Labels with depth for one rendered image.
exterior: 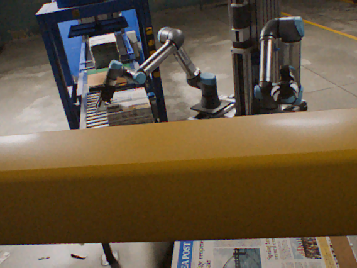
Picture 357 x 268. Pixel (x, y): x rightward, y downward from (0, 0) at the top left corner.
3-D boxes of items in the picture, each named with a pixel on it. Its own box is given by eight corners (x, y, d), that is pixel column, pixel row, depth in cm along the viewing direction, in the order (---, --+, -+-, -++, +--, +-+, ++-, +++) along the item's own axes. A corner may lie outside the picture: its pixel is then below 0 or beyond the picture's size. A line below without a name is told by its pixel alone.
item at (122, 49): (138, 69, 420) (137, 60, 416) (81, 80, 413) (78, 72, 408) (127, 39, 554) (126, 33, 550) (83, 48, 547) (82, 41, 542)
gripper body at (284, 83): (295, 98, 186) (296, 89, 196) (292, 82, 182) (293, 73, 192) (279, 100, 189) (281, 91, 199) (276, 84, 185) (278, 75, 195)
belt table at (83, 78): (147, 90, 358) (145, 80, 353) (78, 104, 350) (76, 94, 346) (139, 70, 419) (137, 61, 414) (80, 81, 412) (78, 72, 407)
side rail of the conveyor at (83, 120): (90, 182, 235) (85, 166, 229) (81, 184, 234) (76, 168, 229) (90, 104, 352) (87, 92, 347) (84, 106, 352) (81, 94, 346)
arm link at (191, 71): (202, 93, 280) (164, 36, 246) (190, 89, 291) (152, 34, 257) (212, 82, 282) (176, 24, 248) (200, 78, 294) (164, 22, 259)
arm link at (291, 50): (279, 100, 246) (278, 15, 221) (303, 100, 241) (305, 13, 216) (278, 107, 236) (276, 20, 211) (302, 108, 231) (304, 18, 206)
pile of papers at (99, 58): (121, 63, 415) (116, 39, 403) (94, 68, 412) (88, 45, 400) (119, 55, 448) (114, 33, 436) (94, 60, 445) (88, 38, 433)
